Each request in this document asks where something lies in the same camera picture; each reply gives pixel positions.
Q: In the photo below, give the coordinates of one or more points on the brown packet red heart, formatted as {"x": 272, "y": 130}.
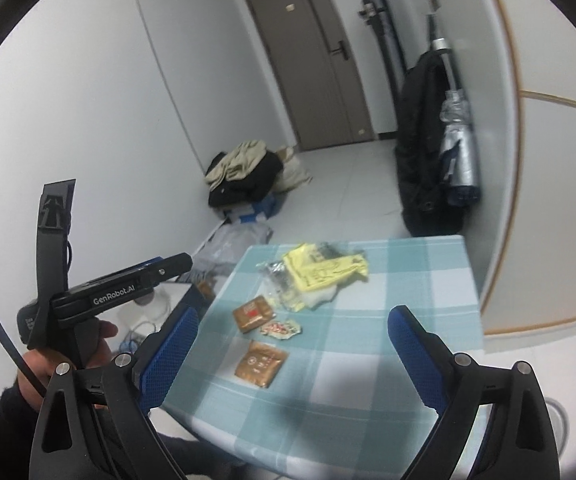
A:
{"x": 253, "y": 315}

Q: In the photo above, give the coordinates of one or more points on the checked tablecloth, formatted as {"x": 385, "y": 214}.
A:
{"x": 368, "y": 320}

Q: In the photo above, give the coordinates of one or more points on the silver folding umbrella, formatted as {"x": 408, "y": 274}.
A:
{"x": 460, "y": 160}

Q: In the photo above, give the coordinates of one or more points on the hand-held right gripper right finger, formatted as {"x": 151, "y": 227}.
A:
{"x": 418, "y": 355}

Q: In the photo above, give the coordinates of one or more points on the grey door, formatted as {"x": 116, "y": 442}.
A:
{"x": 308, "y": 60}

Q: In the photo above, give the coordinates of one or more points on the clear wrapper silver print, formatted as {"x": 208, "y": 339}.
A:
{"x": 280, "y": 280}

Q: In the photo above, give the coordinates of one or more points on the white tote bag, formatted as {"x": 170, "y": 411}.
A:
{"x": 295, "y": 170}

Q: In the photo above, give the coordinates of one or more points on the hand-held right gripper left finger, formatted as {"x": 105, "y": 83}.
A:
{"x": 167, "y": 355}

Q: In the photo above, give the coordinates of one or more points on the black jacket on hook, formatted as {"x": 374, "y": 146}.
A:
{"x": 420, "y": 150}

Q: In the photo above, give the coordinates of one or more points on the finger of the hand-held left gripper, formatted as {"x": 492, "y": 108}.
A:
{"x": 172, "y": 265}

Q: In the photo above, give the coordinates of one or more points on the grey fringed cloth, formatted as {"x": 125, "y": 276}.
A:
{"x": 198, "y": 277}

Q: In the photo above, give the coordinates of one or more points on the brown paper bag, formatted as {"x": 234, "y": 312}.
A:
{"x": 205, "y": 290}

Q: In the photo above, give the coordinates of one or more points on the grey plastic mailing bag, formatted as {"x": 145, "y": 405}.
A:
{"x": 233, "y": 245}

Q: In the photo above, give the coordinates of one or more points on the person's left hand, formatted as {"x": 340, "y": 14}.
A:
{"x": 42, "y": 365}

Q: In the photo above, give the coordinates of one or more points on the beige cloth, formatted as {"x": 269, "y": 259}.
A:
{"x": 238, "y": 162}

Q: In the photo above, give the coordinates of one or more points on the brown patterned packet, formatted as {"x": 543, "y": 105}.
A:
{"x": 262, "y": 364}

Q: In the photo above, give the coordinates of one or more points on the red white snack wrapper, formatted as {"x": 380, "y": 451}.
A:
{"x": 280, "y": 330}

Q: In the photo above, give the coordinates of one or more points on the yellow plastic bag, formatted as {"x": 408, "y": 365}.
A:
{"x": 323, "y": 267}

